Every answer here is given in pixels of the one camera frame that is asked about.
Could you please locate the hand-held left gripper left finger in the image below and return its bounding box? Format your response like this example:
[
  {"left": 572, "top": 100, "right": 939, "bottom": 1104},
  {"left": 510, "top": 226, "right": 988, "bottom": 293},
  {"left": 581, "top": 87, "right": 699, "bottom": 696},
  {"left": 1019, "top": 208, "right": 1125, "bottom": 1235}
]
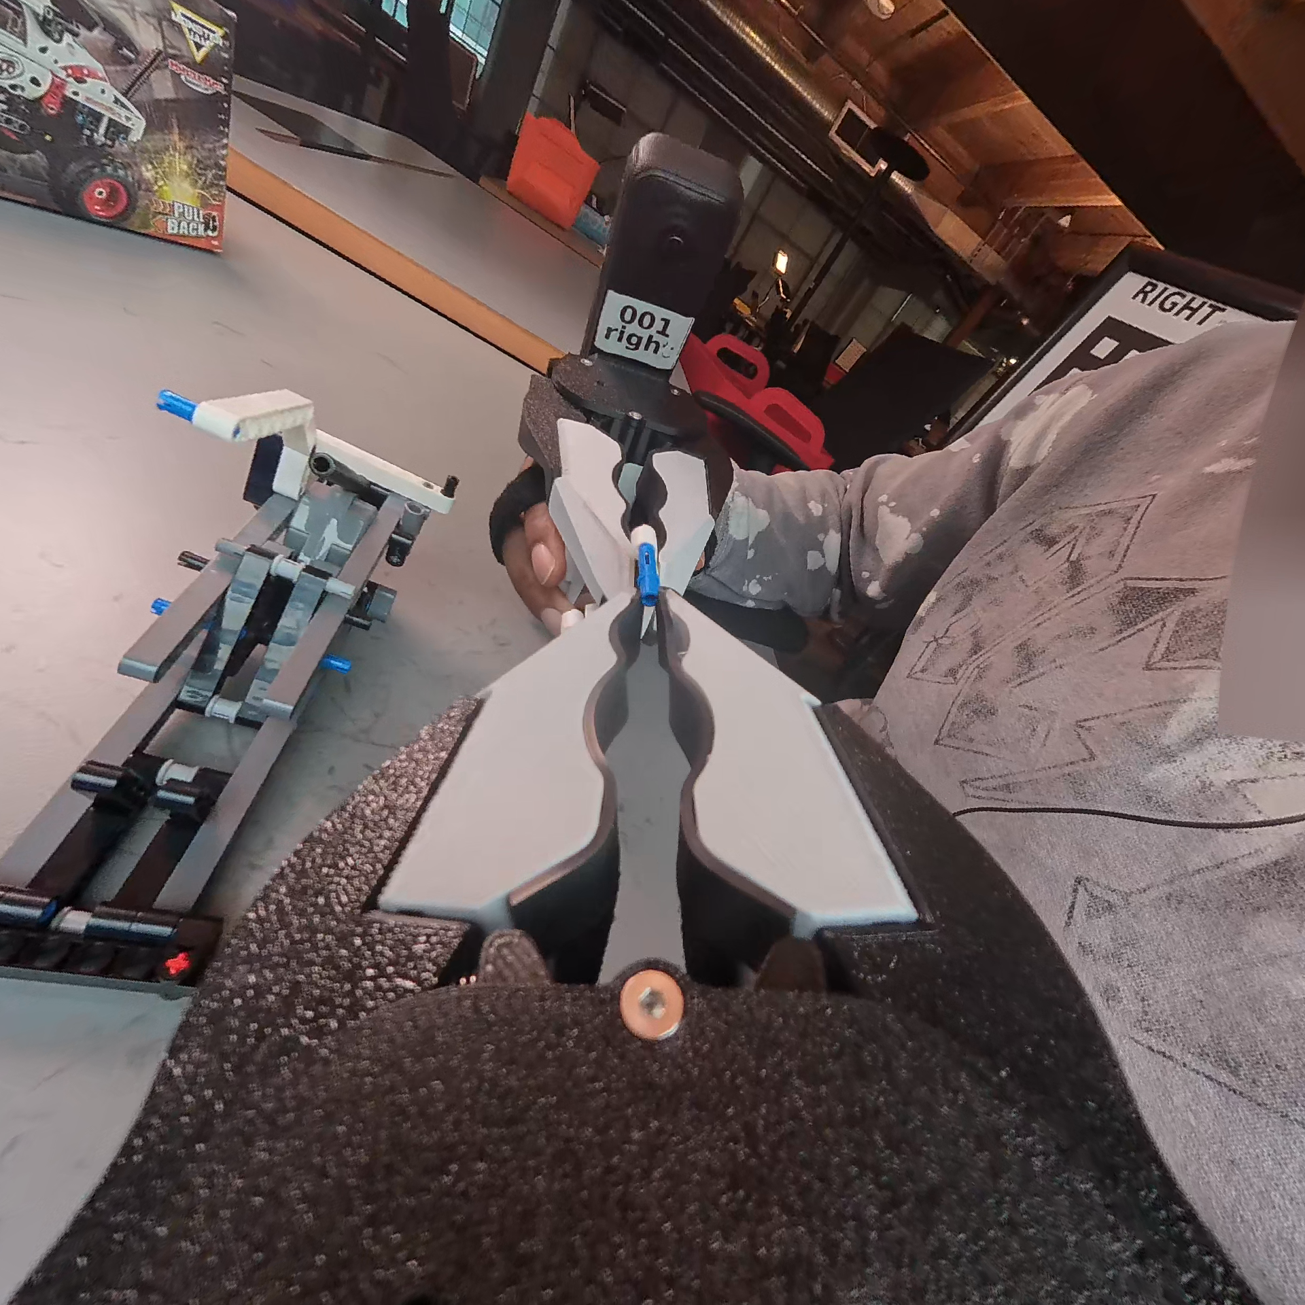
[{"left": 376, "top": 590, "right": 641, "bottom": 930}]

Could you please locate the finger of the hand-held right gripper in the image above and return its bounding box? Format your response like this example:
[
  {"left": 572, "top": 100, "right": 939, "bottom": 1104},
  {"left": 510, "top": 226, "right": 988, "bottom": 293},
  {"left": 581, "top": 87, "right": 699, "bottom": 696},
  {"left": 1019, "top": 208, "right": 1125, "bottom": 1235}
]
[
  {"left": 651, "top": 451, "right": 716, "bottom": 597},
  {"left": 548, "top": 417, "right": 640, "bottom": 604}
]

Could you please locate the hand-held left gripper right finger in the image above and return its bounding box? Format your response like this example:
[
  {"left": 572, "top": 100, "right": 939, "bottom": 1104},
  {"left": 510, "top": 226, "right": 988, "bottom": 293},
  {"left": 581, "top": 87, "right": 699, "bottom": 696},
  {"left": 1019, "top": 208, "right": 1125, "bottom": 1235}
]
[{"left": 656, "top": 590, "right": 918, "bottom": 939}]

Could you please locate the white curved toy panel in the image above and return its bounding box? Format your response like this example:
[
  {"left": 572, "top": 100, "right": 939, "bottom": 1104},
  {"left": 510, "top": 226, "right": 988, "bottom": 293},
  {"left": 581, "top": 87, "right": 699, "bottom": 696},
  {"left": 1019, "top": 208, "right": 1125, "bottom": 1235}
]
[{"left": 626, "top": 522, "right": 663, "bottom": 644}]

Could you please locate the grey black toy chassis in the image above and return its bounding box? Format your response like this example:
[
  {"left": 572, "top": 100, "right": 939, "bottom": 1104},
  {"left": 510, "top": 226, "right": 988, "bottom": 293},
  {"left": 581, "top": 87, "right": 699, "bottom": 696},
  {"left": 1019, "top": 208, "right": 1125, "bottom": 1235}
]
[{"left": 0, "top": 428, "right": 460, "bottom": 994}]

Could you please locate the person's right forearm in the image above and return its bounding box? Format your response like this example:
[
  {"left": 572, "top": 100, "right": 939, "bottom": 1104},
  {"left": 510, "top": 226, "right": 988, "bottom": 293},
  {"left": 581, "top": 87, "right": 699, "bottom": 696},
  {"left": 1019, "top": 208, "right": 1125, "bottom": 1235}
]
[{"left": 693, "top": 408, "right": 1082, "bottom": 623}]

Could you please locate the grey desk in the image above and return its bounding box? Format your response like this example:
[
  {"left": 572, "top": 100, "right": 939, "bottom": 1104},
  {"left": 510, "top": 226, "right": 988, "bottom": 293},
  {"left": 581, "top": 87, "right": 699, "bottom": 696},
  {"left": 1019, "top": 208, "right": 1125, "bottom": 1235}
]
[{"left": 0, "top": 193, "right": 633, "bottom": 1276}]

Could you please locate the person's right hand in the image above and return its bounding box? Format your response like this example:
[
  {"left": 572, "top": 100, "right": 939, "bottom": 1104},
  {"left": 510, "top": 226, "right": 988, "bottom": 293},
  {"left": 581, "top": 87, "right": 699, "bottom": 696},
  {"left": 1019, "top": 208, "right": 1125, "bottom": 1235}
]
[{"left": 502, "top": 502, "right": 615, "bottom": 638}]

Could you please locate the red chair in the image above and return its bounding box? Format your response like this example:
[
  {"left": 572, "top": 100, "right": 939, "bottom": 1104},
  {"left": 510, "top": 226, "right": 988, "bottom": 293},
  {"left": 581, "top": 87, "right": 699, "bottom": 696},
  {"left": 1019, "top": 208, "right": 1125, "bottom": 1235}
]
[{"left": 677, "top": 330, "right": 831, "bottom": 474}]

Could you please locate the orange bag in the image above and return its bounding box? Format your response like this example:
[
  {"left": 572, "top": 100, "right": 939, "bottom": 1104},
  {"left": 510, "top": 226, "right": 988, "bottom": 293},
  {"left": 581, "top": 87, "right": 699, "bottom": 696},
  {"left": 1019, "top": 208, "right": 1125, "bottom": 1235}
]
[{"left": 506, "top": 111, "right": 603, "bottom": 230}]

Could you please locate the adjoining grey table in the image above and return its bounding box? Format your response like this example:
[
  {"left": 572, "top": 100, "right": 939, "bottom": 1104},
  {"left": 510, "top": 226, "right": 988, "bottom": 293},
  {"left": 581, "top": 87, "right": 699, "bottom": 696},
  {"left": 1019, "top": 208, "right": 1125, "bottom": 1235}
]
[{"left": 226, "top": 76, "right": 613, "bottom": 372}]

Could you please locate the person's grey printed sweatshirt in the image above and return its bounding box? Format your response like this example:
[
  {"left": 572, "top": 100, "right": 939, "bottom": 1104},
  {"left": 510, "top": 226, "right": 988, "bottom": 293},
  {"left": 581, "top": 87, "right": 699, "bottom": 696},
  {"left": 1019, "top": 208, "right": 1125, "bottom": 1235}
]
[{"left": 867, "top": 316, "right": 1305, "bottom": 1305}]

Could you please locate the black white sign board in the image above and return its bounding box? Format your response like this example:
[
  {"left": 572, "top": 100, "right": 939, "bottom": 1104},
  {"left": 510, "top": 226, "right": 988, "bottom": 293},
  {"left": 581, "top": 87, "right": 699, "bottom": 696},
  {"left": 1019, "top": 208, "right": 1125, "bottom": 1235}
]
[{"left": 958, "top": 244, "right": 1301, "bottom": 450}]

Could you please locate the black toy set box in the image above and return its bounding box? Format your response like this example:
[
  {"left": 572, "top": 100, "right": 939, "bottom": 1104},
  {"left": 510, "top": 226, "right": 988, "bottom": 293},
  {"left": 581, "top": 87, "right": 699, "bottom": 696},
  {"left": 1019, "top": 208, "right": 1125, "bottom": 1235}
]
[{"left": 0, "top": 0, "right": 237, "bottom": 253}]

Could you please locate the thin black earphone cable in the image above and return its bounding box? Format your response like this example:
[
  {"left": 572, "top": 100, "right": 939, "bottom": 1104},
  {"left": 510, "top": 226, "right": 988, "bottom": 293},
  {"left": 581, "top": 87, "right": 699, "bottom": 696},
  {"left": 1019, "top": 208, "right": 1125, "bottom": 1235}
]
[{"left": 953, "top": 803, "right": 1305, "bottom": 828}]

